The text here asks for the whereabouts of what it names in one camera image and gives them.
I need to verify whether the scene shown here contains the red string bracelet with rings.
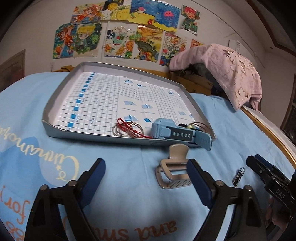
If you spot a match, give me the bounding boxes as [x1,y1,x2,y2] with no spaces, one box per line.
[112,117,153,140]

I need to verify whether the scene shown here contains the person's right hand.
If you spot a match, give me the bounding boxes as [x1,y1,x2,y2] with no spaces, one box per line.
[265,197,290,231]

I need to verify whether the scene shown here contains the black hair clip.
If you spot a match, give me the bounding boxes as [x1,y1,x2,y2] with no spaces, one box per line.
[232,167,245,187]

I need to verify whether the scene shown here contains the light blue cartoon bedsheet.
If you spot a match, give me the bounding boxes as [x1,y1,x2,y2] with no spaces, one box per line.
[1,72,294,240]

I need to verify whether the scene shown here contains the beige hair claw clip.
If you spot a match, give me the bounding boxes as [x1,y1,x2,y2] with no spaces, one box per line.
[155,144,192,189]

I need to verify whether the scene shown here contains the pink floral blanket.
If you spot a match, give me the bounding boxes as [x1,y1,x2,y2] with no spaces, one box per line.
[169,44,262,111]

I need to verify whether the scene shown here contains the grey tray with grid paper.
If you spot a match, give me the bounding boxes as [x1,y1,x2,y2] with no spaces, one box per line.
[42,62,215,146]

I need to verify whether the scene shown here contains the white air conditioner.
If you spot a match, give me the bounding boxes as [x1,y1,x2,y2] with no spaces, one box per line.
[228,40,246,55]

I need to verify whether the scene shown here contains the brown wooden door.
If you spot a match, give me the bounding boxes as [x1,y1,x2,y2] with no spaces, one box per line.
[0,50,25,91]

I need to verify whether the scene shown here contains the colourful wall drawings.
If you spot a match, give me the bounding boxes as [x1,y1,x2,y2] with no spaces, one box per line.
[52,1,202,66]

